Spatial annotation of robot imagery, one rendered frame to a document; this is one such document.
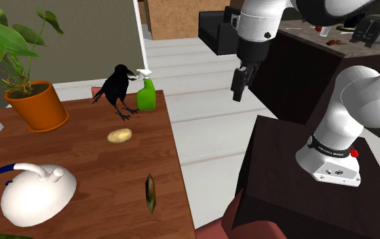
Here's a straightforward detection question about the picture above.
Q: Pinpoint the red chair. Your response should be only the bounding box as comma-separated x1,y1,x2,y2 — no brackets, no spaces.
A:
195,188,288,239

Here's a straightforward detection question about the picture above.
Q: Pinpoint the green spray bottle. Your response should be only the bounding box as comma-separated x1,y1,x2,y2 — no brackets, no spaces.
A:
135,69,157,111

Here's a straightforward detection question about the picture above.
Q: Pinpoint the black crow figure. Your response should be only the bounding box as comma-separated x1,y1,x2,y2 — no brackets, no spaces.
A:
92,64,140,122

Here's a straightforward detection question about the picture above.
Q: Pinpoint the brown wooden table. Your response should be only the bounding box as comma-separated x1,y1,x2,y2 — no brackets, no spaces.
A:
0,90,197,239

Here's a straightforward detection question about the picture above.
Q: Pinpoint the dark robot stand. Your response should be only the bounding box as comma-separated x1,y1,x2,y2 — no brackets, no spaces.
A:
232,115,380,239

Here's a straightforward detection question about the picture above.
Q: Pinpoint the white kettle with blue handle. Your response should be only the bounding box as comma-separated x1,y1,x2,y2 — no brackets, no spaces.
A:
0,162,77,228

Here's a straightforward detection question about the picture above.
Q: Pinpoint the green plant in orange pot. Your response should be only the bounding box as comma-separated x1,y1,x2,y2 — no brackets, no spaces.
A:
0,7,71,134

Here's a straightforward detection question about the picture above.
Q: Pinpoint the yellow potato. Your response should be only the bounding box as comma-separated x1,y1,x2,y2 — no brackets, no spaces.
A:
107,128,133,144

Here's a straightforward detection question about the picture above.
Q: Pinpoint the green brown pointed object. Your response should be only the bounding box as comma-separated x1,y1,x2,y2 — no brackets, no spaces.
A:
145,173,157,215

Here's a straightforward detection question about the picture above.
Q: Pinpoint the pink chair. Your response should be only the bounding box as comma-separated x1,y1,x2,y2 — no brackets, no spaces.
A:
90,86,107,98

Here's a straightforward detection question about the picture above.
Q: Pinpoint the dark kitchen counter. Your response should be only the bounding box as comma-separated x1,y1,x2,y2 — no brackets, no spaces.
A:
250,13,380,128

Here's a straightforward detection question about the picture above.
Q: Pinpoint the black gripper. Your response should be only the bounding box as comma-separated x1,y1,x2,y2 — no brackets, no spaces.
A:
231,35,271,103

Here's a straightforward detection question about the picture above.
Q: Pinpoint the black armchair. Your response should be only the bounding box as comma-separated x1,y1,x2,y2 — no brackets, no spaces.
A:
197,5,244,56

